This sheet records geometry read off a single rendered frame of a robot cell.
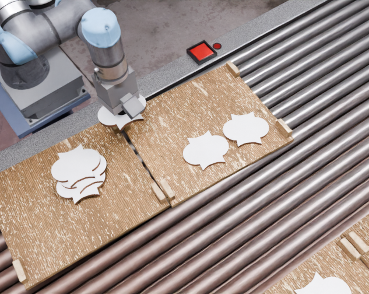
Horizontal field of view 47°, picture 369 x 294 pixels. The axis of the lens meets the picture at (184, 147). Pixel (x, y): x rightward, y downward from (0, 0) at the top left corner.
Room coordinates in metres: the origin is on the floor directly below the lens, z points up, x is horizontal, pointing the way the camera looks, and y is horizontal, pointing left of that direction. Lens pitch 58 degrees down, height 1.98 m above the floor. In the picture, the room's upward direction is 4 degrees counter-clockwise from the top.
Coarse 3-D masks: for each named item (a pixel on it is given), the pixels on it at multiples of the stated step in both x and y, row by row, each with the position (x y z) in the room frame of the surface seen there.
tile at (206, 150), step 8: (200, 136) 0.67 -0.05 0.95; (208, 136) 0.67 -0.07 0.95; (216, 136) 0.67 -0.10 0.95; (192, 144) 0.65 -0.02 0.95; (200, 144) 0.65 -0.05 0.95; (208, 144) 0.64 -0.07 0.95; (216, 144) 0.64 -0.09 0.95; (224, 144) 0.64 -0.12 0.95; (184, 152) 0.62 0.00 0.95; (192, 152) 0.62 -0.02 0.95; (200, 152) 0.62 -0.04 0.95; (208, 152) 0.62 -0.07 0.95; (216, 152) 0.62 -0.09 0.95; (224, 152) 0.61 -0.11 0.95; (192, 160) 0.59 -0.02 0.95; (200, 160) 0.59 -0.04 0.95; (208, 160) 0.59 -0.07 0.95; (216, 160) 0.59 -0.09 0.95; (224, 160) 0.59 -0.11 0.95
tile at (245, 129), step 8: (232, 120) 0.72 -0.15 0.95; (240, 120) 0.72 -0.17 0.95; (248, 120) 0.72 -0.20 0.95; (256, 120) 0.72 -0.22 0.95; (264, 120) 0.72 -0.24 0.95; (224, 128) 0.70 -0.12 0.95; (232, 128) 0.69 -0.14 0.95; (240, 128) 0.69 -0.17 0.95; (248, 128) 0.69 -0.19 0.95; (256, 128) 0.69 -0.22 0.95; (264, 128) 0.69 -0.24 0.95; (224, 136) 0.67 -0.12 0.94; (232, 136) 0.66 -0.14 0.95; (240, 136) 0.66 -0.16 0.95; (248, 136) 0.66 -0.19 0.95; (256, 136) 0.66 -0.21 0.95; (264, 136) 0.66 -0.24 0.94; (240, 144) 0.64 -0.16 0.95
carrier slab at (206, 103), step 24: (216, 72) 0.92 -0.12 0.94; (168, 96) 0.84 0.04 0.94; (192, 96) 0.83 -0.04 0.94; (216, 96) 0.83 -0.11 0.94; (240, 96) 0.82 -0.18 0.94; (144, 120) 0.75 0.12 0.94; (168, 120) 0.75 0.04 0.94; (192, 120) 0.74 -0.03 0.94; (216, 120) 0.73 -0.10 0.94; (144, 144) 0.66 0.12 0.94; (168, 144) 0.66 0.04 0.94; (264, 144) 0.64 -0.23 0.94; (168, 168) 0.58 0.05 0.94; (192, 168) 0.58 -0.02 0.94; (216, 168) 0.57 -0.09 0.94; (240, 168) 0.57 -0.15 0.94; (192, 192) 0.50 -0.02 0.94
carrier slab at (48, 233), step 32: (96, 128) 0.73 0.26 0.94; (32, 160) 0.63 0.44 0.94; (128, 160) 0.61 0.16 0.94; (0, 192) 0.54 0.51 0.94; (32, 192) 0.53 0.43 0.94; (128, 192) 0.51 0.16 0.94; (0, 224) 0.44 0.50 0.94; (32, 224) 0.44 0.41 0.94; (64, 224) 0.43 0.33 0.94; (96, 224) 0.43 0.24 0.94; (128, 224) 0.42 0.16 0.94; (32, 256) 0.35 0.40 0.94; (64, 256) 0.35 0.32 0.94
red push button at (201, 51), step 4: (204, 44) 1.06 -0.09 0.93; (192, 48) 1.04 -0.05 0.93; (196, 48) 1.04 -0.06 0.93; (200, 48) 1.04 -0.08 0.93; (204, 48) 1.04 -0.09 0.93; (208, 48) 1.04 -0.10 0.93; (192, 52) 1.02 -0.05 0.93; (196, 52) 1.02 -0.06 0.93; (200, 52) 1.02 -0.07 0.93; (204, 52) 1.02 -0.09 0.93; (208, 52) 1.02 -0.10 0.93; (212, 52) 1.02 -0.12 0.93; (196, 56) 1.01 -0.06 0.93; (200, 56) 1.01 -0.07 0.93; (204, 56) 1.01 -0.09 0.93
